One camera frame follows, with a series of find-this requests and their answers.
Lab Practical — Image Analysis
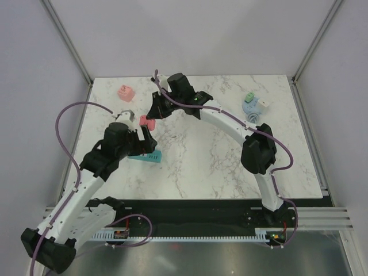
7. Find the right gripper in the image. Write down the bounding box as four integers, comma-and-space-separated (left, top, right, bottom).
148, 90, 183, 120

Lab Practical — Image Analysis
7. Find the pink plug adapter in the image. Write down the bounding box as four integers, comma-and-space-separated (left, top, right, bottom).
139, 115, 156, 132

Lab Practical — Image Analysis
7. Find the teal square adapter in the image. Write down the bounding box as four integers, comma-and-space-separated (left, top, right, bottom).
128, 149, 162, 163

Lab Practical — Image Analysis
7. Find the pink cube socket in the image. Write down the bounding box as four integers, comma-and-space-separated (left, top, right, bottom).
117, 85, 135, 102

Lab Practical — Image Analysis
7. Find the blue round power strip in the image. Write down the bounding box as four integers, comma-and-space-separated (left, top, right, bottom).
242, 99, 262, 115

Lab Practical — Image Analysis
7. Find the green plug adapter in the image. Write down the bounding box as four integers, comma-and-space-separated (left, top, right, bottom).
244, 92, 255, 104

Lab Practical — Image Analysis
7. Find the white cube adapter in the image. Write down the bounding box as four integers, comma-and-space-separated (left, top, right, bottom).
256, 98, 270, 113

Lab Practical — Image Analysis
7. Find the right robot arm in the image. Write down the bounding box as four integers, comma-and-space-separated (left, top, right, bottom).
147, 71, 284, 227

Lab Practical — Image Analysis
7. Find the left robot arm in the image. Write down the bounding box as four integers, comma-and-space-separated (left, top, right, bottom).
21, 122, 157, 275

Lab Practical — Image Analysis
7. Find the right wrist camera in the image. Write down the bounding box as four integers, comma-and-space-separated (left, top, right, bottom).
150, 74, 168, 90

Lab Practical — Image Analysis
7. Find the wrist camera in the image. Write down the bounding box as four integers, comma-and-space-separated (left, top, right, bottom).
115, 110, 135, 129
150, 74, 168, 90

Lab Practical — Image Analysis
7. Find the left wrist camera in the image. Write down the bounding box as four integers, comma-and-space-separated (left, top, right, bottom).
115, 110, 135, 129

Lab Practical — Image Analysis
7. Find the left aluminium frame post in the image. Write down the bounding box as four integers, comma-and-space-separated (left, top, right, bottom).
40, 0, 93, 87

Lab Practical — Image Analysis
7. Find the aluminium frame post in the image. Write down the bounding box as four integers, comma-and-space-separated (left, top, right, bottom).
40, 0, 93, 87
290, 0, 345, 86

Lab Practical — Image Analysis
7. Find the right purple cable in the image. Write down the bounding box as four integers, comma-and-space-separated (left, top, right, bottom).
154, 68, 300, 231

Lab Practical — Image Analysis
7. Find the white cable duct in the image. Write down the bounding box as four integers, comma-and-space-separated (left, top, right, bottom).
89, 227, 288, 244

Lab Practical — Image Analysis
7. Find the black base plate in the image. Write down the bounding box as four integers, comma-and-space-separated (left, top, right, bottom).
87, 197, 296, 235

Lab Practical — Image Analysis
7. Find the right aluminium frame post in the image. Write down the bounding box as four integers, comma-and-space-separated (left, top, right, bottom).
290, 0, 345, 86

